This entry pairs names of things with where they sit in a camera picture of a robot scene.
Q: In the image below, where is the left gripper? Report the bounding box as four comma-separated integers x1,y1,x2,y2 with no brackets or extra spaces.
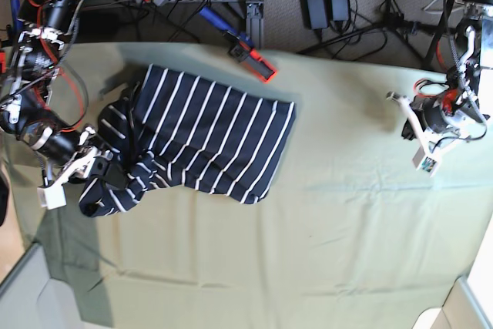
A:
410,96,468,136

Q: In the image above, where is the grey plastic bin right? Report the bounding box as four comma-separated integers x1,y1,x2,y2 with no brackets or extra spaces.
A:
412,277,492,329

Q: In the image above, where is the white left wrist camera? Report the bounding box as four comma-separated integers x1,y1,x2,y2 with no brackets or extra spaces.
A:
387,92,468,176

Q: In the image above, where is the grey plastic bin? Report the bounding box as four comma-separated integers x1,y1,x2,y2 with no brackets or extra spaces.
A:
412,277,492,329
1,243,84,329

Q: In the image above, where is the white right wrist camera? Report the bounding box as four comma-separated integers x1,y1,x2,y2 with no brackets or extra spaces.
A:
37,146,113,210

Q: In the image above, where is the blue red black clamp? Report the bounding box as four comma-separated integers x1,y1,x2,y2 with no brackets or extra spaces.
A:
199,7,277,83

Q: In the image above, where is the grey plastic bin left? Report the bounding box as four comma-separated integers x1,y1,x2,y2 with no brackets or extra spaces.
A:
1,243,84,329

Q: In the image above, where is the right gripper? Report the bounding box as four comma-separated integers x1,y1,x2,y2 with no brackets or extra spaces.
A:
29,124,81,166

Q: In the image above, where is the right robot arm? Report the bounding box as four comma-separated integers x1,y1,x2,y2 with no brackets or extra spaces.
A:
1,0,103,168

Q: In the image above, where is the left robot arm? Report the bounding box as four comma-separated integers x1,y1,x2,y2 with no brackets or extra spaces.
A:
99,16,491,196

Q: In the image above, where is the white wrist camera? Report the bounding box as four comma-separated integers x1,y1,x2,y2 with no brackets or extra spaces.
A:
37,146,113,210
387,92,468,176

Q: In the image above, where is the navy white striped T-shirt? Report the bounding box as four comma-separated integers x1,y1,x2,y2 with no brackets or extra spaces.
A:
79,65,296,217

